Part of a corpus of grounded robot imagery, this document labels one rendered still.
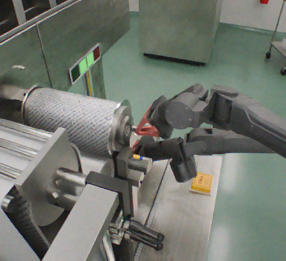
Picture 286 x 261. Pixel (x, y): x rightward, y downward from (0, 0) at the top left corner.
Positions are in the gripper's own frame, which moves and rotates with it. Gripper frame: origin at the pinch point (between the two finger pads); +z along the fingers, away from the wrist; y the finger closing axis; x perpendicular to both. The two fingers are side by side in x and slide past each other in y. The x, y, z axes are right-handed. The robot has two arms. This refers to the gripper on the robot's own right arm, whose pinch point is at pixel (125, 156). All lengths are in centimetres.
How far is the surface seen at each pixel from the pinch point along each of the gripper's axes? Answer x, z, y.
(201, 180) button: -25.3, -14.0, 9.7
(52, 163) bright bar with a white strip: 28.6, -22.2, -33.6
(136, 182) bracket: 0.5, -9.6, -12.1
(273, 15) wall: -113, -49, 444
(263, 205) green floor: -131, -13, 72
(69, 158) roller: 23.4, -15.1, -26.4
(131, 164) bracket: 6.2, -11.2, -10.9
